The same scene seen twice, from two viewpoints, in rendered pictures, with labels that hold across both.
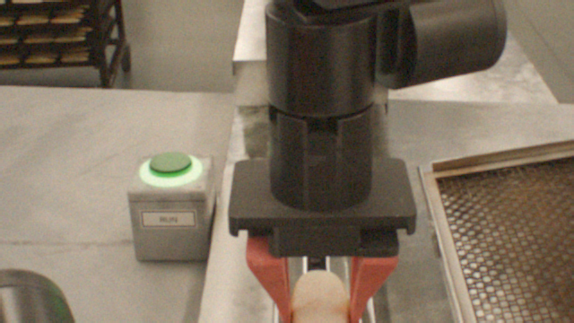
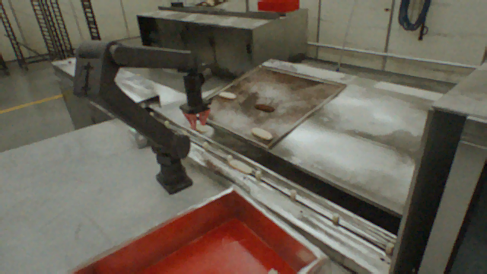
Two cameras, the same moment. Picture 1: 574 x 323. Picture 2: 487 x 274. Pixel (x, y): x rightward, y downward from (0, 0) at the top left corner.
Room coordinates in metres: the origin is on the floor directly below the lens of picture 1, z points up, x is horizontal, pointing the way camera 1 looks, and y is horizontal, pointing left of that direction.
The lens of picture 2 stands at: (-0.48, 0.56, 1.44)
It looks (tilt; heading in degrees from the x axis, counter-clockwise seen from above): 29 degrees down; 318
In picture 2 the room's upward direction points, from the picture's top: 4 degrees counter-clockwise
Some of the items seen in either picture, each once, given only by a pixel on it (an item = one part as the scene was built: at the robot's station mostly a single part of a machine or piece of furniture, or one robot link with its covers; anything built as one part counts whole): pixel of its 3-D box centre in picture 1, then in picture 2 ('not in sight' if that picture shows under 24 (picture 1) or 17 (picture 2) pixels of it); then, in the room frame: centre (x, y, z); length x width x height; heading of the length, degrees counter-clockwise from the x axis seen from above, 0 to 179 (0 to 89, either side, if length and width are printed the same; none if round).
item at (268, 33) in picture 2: not in sight; (215, 33); (3.63, -2.75, 0.51); 3.00 x 1.26 x 1.03; 179
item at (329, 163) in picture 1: (320, 156); (194, 98); (0.39, -0.02, 1.04); 0.10 x 0.07 x 0.07; 89
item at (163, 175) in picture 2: not in sight; (172, 171); (0.31, 0.16, 0.86); 0.12 x 0.09 x 0.08; 172
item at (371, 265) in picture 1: (331, 261); (198, 116); (0.39, -0.02, 0.97); 0.07 x 0.07 x 0.09; 89
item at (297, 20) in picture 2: not in sight; (278, 40); (2.62, -3.13, 0.44); 0.70 x 0.55 x 0.87; 179
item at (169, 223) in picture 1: (178, 222); (141, 138); (0.64, 0.10, 0.84); 0.08 x 0.08 x 0.11; 89
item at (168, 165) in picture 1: (170, 169); not in sight; (0.64, 0.11, 0.90); 0.04 x 0.04 x 0.02
